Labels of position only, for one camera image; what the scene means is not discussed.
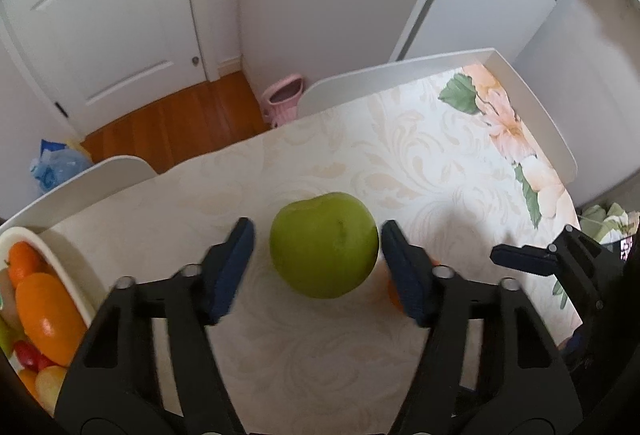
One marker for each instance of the pink waste bin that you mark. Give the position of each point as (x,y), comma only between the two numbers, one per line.
(285,100)

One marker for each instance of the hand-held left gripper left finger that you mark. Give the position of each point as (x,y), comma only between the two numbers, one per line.
(227,275)

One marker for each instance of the small orange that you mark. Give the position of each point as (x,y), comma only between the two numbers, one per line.
(394,287)

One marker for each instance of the red cherry tomato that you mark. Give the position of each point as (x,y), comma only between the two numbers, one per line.
(27,354)

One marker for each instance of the white panelled door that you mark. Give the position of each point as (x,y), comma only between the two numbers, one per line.
(100,15)

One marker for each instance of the white chair left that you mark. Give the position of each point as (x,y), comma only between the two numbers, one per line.
(100,175)

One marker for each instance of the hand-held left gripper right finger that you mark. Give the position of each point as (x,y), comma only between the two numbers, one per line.
(407,275)

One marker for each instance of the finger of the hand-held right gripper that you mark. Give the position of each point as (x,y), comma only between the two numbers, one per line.
(522,258)

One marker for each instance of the floral tablecloth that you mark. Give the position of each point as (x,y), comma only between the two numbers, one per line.
(350,155)

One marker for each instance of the white chair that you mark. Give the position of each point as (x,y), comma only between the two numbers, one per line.
(100,175)
(400,75)

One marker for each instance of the white chair right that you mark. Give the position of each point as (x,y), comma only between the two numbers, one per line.
(400,75)

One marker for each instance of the white bowl with yellow inside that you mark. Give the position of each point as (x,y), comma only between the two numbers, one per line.
(65,265)

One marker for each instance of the brown kiwi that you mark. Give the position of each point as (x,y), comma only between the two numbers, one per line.
(6,295)

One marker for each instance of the blue plastic bag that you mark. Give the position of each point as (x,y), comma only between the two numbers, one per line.
(52,165)

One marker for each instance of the green floral cloth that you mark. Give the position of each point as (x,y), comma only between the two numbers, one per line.
(607,217)

